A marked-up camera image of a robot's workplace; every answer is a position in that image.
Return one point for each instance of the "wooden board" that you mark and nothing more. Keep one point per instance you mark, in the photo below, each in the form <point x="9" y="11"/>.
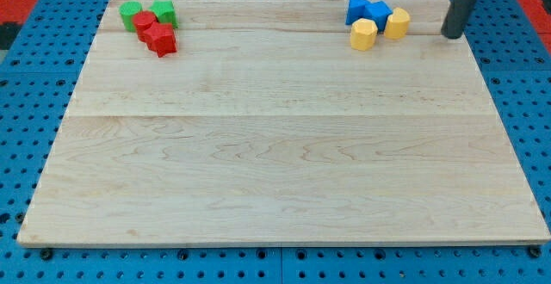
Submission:
<point x="266" y="129"/>

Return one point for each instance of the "blue triangle block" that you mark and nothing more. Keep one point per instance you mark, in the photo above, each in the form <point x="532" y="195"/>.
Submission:
<point x="355" y="10"/>

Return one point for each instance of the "yellow hexagon block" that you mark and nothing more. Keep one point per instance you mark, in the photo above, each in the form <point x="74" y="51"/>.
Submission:
<point x="363" y="34"/>

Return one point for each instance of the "red star block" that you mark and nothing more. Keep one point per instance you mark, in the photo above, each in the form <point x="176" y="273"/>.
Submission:
<point x="160" y="38"/>

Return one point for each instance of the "blue cube block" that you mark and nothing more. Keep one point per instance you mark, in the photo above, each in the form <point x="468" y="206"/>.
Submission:
<point x="378" y="12"/>

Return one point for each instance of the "yellow rounded block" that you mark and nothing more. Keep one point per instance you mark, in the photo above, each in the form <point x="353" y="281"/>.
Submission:
<point x="397" y="24"/>

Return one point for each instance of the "green star block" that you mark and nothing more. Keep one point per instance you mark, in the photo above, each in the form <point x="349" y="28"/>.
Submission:
<point x="165" y="12"/>

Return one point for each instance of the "red cylinder block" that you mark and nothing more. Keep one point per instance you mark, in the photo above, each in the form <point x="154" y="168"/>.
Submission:
<point x="142" y="21"/>

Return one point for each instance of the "green cylinder block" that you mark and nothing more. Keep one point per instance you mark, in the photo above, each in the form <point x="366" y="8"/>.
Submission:
<point x="127" y="11"/>

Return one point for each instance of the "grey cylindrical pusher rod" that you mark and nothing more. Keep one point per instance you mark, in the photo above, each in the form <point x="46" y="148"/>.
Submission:
<point x="457" y="17"/>

